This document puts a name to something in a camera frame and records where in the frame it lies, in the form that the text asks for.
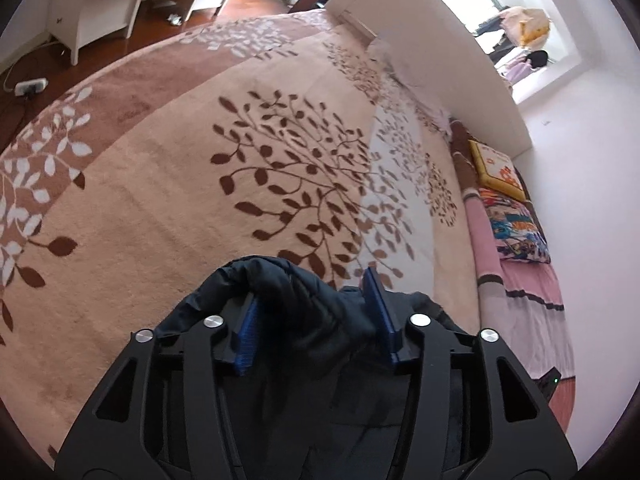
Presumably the black device green light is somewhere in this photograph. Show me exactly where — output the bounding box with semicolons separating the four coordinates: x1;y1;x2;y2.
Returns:
537;367;561;403

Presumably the beige leaf print blanket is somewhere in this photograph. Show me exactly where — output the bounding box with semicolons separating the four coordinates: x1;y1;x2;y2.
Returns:
0;7;481;471

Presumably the yellow white hanging garment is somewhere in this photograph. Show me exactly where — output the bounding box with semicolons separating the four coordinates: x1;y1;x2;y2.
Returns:
500;6;551;48

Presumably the dark hanging garment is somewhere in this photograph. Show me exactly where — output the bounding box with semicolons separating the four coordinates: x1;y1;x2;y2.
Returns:
472;15;506;38

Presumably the pale grey pillow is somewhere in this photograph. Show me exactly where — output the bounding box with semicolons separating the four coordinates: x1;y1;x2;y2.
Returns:
367;35;453;131

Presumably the yellow square cushion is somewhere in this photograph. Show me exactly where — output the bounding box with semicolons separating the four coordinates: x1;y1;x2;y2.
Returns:
467;139;528;203

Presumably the white bed headboard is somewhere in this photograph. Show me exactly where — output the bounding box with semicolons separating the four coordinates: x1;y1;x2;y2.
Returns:
325;0;533;158

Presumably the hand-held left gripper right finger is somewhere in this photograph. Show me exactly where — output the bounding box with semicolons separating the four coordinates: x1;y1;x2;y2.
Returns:
361;266;578;480

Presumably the colourful cartoon print pillow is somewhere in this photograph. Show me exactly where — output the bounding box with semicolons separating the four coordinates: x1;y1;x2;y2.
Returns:
477;187;551;265

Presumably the pink hanging garment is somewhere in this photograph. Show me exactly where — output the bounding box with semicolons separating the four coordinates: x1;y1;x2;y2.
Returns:
505;57;533;83

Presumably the dark teal quilted jacket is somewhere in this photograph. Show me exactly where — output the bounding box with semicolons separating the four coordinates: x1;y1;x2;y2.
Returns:
152;255;481;480

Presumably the pink brown striped blanket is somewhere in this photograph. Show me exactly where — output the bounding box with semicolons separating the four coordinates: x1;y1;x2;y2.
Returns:
447;117;576;431

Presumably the white desk with drawers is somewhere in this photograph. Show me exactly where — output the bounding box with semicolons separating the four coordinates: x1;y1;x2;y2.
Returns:
47;0;236;66

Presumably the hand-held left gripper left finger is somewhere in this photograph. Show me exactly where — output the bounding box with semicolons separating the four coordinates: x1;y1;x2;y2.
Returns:
54;292;261;480

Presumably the white power strip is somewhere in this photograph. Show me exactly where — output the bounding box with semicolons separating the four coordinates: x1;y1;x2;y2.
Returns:
14;77;48;97

